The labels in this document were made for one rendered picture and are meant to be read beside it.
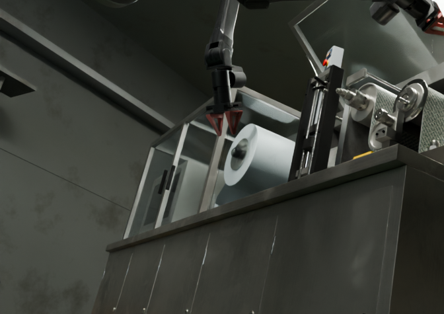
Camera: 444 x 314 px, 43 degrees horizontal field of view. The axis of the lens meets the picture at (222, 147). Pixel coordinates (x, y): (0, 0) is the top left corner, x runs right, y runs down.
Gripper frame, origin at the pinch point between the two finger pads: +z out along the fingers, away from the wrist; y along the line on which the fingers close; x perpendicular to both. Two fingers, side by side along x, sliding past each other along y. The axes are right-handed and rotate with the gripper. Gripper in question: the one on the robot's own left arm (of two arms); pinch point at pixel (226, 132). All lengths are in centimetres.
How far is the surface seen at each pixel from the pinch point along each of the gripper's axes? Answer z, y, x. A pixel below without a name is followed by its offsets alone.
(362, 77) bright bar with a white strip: -15, -24, -50
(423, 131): 6, -53, -27
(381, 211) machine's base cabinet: 22, -60, 20
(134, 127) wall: -20, 286, -204
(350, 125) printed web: 2, -18, -48
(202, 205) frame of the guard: 29, 50, -38
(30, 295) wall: 103, 286, -83
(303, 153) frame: 10.0, -7.5, -31.8
